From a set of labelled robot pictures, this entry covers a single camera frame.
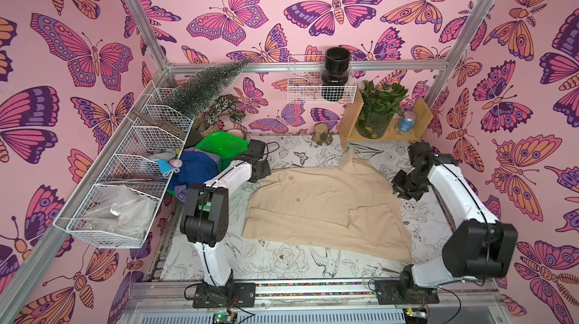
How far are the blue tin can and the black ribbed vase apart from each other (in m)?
0.42

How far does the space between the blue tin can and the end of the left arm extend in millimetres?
713

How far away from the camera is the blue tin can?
1093mm
